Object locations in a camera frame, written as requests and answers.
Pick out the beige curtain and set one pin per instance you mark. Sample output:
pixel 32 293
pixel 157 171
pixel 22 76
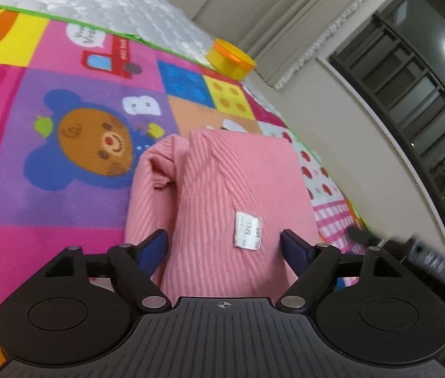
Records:
pixel 280 35

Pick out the pink ribbed knit garment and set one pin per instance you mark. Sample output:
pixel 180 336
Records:
pixel 223 197

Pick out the white quilted mattress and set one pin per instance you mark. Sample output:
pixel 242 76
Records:
pixel 156 22

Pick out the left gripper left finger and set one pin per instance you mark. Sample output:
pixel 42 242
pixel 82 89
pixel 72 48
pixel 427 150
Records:
pixel 79 306

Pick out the dark barred window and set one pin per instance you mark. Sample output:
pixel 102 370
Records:
pixel 396 63

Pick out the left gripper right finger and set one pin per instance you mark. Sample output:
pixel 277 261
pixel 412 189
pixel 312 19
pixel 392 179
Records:
pixel 368 307

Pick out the yellow round plastic tub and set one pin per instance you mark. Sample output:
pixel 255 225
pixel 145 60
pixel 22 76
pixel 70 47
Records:
pixel 229 60

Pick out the colourful cartoon play mat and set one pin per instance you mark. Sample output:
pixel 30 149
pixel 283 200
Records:
pixel 78 107

